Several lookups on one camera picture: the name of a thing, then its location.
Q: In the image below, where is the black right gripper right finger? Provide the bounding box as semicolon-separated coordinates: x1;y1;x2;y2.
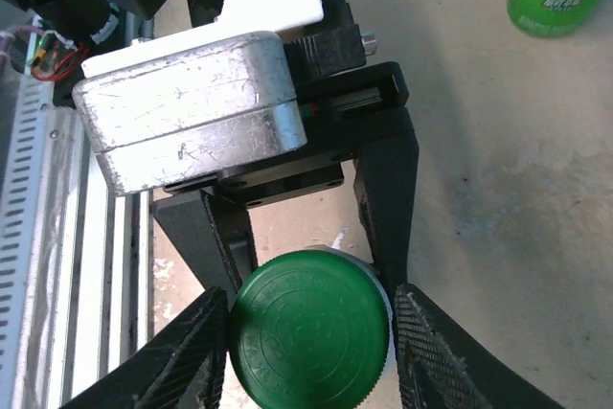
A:
392;283;566;409

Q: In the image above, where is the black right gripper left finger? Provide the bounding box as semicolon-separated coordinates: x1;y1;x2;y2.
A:
61;285;230;409

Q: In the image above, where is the dark green bottle cap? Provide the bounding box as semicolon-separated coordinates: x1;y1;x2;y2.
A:
227;250;390;409

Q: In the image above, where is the aluminium frame beam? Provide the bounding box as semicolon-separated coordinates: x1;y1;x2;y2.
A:
47;15;157;409

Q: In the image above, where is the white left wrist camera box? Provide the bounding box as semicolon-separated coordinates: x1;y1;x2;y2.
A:
71;0;326;197

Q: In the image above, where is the white slotted cable duct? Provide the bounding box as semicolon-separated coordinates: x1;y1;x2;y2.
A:
0;76;57;409

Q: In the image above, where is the small circuit board with wires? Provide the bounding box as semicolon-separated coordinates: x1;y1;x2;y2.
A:
26;28;92;83

